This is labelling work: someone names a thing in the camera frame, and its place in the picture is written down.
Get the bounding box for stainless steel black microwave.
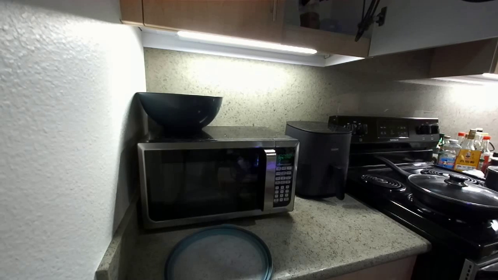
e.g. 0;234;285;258
135;124;300;231

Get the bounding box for clear bottle blue label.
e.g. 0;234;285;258
434;135;460;171

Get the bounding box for yellow label oil bottle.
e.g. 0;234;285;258
454;127;484;172

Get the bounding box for open cupboard door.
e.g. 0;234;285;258
367;0;498;57

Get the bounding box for red capped sauce bottle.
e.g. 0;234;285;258
479;132;496;172

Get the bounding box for black air fryer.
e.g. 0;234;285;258
285;119;353;200

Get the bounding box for dark blue bowl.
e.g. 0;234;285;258
134;90;224;138

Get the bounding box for under-cabinet light strip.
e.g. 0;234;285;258
176;28;319;56

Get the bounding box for blue rimmed round plate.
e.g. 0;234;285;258
163;222;275;280

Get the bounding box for black electric stove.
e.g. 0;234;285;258
327;113;498;280

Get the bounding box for wooden base cabinet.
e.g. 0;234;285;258
320;253;418;280

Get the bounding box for black frying pan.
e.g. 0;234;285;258
372;154;498;222

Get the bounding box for wooden over-stove cabinet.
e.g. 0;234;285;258
426;37;498;79

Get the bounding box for wooden wall cupboard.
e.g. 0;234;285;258
118;0;370;59

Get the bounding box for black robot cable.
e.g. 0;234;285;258
353;0;389;43

